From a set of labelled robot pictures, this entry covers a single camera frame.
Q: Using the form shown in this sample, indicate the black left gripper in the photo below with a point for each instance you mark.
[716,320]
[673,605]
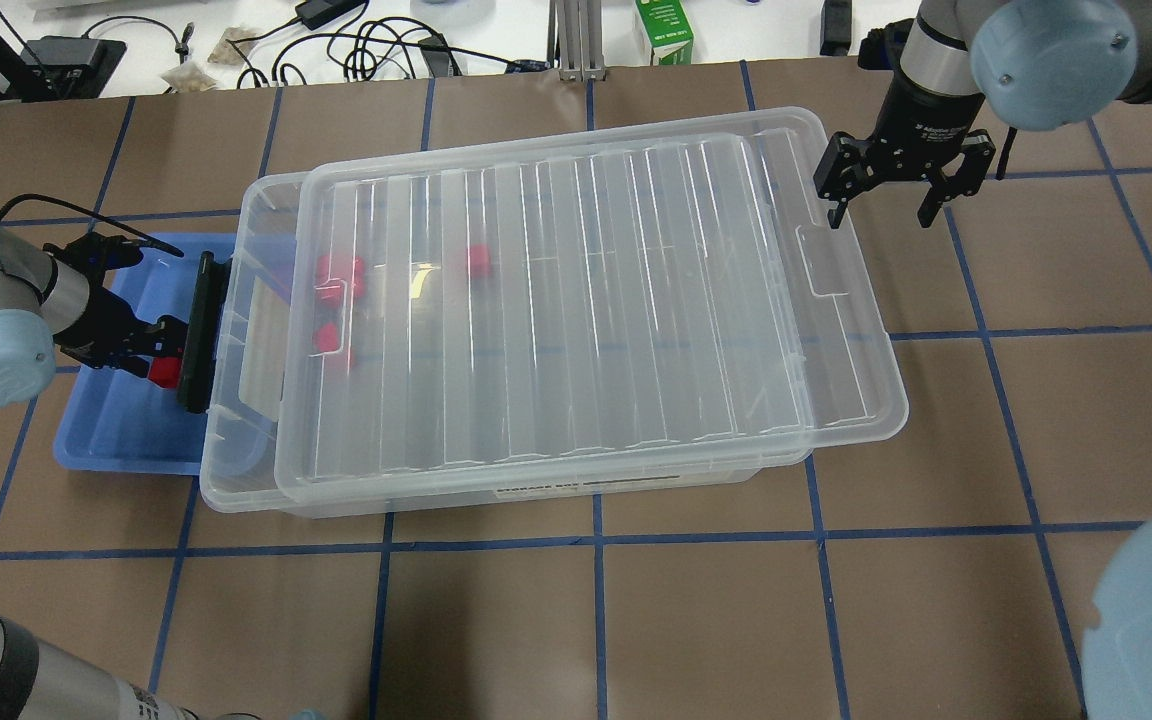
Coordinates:
[99,318]

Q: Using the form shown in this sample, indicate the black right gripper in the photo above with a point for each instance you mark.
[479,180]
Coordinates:
[926,116]

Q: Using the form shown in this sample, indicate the clear plastic box lid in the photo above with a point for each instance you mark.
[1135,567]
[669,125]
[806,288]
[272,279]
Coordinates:
[853,378]

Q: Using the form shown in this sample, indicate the red toy block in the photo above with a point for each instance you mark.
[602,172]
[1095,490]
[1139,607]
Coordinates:
[165,371]

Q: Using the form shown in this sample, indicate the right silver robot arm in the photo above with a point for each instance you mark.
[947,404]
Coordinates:
[1038,65]

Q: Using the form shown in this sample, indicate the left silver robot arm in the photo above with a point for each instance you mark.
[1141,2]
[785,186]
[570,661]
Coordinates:
[53,301]

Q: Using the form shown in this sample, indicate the black box latch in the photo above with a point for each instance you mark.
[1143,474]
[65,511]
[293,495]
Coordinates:
[198,361]

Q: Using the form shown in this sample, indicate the clear plastic storage box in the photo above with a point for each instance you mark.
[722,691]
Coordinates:
[256,380]

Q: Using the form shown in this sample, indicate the snack bag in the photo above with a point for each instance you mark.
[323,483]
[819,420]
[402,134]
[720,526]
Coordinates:
[233,47]
[188,78]

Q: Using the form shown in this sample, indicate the green white carton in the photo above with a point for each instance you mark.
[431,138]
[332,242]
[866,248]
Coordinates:
[665,32]

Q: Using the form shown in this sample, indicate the black power adapter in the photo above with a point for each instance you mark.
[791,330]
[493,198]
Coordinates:
[74,67]
[315,14]

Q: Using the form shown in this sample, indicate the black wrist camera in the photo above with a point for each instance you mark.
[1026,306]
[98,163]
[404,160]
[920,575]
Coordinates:
[882,47]
[96,255]

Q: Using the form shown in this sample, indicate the aluminium frame post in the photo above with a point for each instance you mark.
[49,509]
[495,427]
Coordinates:
[575,40]

